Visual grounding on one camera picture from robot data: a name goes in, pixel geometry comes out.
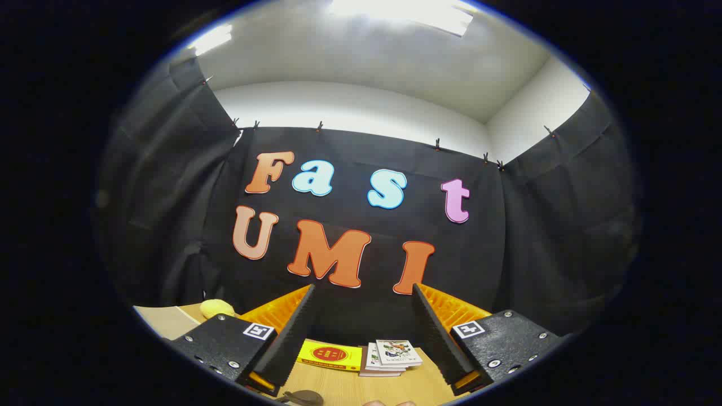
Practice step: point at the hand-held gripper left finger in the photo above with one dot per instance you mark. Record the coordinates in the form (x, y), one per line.
(290, 344)

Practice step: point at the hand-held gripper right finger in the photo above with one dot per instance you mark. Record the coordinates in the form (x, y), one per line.
(437, 338)

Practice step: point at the brown shoe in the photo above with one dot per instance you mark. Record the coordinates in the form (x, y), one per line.
(304, 398)

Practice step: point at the yellow book with red circle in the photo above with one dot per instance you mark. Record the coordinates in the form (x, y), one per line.
(330, 355)

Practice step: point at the white illustrated book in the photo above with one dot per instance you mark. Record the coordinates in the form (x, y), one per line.
(397, 352)

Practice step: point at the yellow round plush cushion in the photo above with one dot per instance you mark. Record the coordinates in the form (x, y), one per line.
(216, 308)

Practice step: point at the black backdrop cloth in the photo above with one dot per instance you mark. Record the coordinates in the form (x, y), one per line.
(169, 197)

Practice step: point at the row of black clips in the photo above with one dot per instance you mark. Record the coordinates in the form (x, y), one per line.
(437, 144)

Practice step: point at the ceiling light panel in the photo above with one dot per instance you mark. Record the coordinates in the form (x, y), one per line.
(213, 39)
(406, 14)

